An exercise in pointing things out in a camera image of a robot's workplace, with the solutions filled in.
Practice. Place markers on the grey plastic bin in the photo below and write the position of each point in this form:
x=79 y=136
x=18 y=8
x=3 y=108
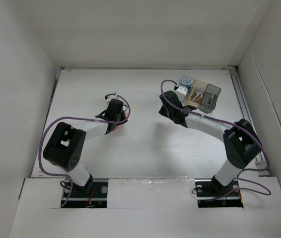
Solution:
x=211 y=89

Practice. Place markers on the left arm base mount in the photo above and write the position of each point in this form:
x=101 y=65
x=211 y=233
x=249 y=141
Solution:
x=96 y=198

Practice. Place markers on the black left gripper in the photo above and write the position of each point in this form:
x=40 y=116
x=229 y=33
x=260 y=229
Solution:
x=122 y=115

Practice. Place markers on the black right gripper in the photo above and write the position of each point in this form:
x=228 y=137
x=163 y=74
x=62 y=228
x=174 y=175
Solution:
x=163 y=112

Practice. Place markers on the aluminium rail on right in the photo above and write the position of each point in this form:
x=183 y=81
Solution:
x=260 y=161

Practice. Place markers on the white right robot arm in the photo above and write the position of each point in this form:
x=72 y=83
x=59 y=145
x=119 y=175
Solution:
x=240 y=141

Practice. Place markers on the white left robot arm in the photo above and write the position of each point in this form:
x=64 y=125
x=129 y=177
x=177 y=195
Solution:
x=62 y=142

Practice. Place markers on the clear jar of paper clips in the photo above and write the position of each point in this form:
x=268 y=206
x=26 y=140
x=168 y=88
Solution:
x=200 y=89

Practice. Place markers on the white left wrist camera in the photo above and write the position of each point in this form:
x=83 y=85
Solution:
x=111 y=96

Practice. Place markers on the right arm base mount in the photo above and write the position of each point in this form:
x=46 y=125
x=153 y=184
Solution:
x=208 y=197

